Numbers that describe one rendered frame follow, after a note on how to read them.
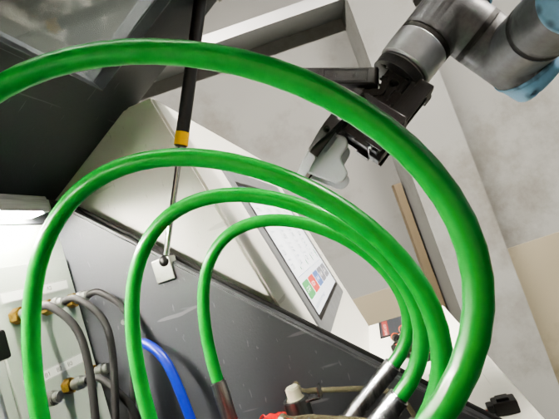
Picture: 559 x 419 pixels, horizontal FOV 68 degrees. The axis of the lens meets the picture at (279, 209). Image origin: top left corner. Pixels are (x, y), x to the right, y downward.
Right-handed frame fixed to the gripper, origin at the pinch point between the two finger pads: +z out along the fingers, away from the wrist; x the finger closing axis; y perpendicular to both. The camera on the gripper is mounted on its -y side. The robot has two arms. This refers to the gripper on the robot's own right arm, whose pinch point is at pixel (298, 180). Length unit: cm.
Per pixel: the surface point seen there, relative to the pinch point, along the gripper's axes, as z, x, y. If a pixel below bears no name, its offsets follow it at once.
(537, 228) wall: -71, 186, 60
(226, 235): 10.6, -10.3, 0.7
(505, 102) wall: -115, 176, 9
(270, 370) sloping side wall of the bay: 21.4, 0.3, 12.6
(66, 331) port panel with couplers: 34.3, -5.4, -10.6
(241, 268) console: 14.4, 2.0, 0.8
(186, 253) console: 17.8, 1.4, -6.9
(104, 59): 4.1, -35.5, -1.8
